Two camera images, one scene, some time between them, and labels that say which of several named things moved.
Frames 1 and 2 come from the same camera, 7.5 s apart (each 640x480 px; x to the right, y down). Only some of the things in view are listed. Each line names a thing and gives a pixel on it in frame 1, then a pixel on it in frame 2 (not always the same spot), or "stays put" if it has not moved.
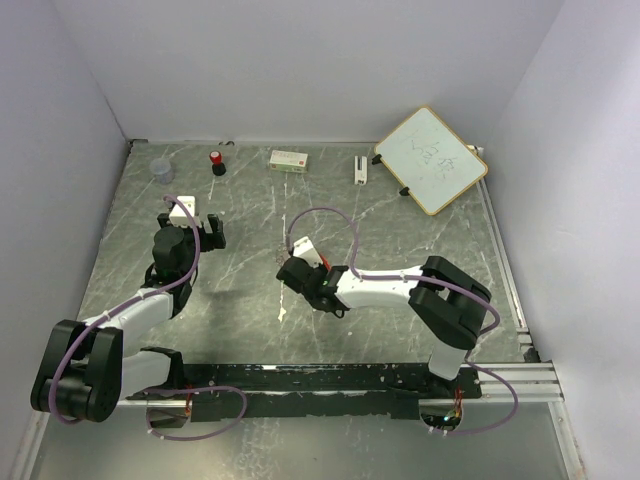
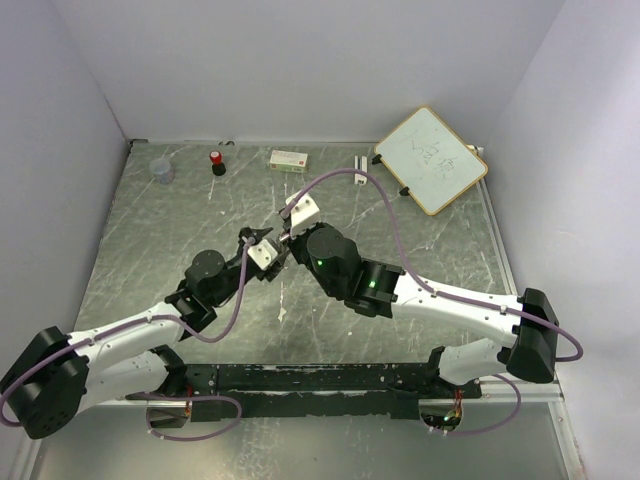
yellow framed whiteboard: x=433 y=162 stays put
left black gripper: x=214 y=239 -> x=257 y=233
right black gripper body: x=321 y=267 -> x=298 y=249
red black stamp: x=218 y=167 stays put
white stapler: x=360 y=176 stays put
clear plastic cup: x=161 y=167 stays put
